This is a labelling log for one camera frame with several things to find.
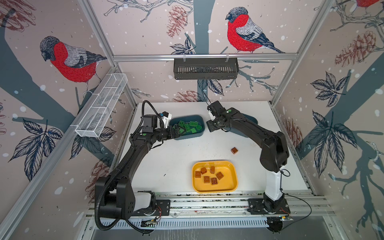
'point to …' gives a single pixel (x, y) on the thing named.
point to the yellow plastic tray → (214, 176)
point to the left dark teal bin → (198, 118)
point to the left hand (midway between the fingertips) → (180, 131)
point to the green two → (187, 127)
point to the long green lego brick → (193, 123)
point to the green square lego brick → (198, 127)
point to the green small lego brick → (193, 130)
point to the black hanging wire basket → (206, 68)
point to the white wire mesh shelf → (93, 122)
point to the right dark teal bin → (250, 117)
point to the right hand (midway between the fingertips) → (211, 127)
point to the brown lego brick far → (234, 150)
